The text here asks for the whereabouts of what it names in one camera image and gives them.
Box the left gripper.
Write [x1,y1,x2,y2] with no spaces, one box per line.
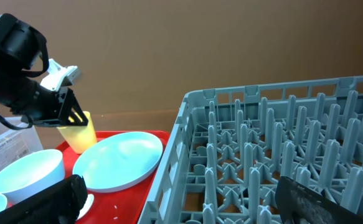
[11,79,88,127]

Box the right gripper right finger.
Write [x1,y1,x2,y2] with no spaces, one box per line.
[275,175,363,223]

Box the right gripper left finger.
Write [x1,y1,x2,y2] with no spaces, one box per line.
[0,174,88,224]

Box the yellow plastic cup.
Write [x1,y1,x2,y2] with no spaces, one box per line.
[57,111,97,154]

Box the white plastic spoon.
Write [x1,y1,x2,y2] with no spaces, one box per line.
[77,194,95,220]

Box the light blue plate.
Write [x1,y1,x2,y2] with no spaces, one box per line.
[72,131,163,193]

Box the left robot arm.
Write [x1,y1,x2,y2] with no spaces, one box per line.
[0,13,88,130]

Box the grey dishwasher rack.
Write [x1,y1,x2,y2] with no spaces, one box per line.
[138,76,363,223]

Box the light blue bowl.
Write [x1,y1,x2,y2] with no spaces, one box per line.
[0,149,65,205]

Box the clear plastic storage bin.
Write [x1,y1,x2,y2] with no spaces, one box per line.
[0,117,43,171]

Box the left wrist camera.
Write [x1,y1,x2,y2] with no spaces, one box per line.
[40,58,82,91]

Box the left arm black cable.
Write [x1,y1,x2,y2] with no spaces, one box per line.
[0,27,50,131]

